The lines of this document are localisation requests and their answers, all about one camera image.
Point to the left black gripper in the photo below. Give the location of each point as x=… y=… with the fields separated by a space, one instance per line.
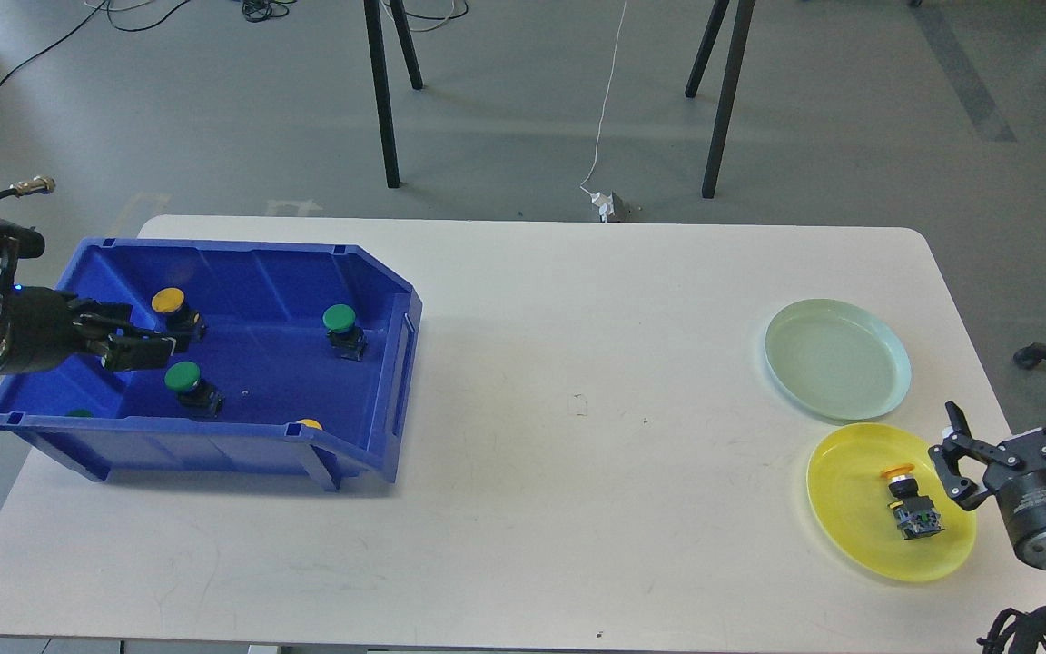
x=46 y=327

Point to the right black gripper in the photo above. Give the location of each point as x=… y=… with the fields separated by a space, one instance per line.
x=1045 y=509

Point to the green button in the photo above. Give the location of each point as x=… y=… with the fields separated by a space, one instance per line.
x=345 y=336
x=193 y=392

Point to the yellow push button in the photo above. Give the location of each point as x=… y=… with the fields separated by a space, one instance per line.
x=914 y=513

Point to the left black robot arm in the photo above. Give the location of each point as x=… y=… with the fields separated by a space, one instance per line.
x=19 y=243

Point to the yellow button back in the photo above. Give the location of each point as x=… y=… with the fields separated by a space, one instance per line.
x=181 y=321

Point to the yellow plate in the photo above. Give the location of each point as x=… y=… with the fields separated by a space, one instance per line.
x=849 y=501

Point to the light green plate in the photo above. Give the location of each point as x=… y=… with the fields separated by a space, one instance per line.
x=836 y=360

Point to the blue plastic bin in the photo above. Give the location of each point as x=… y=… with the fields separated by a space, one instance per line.
x=265 y=351

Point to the black tripod legs left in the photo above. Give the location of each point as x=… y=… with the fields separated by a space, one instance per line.
x=373 y=12

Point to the black tripod legs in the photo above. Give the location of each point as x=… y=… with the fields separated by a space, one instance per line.
x=373 y=12
x=732 y=72

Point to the white power adapter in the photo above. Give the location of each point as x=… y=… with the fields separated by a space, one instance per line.
x=612 y=208

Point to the black tripod legs right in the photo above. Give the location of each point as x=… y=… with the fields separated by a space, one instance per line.
x=732 y=72

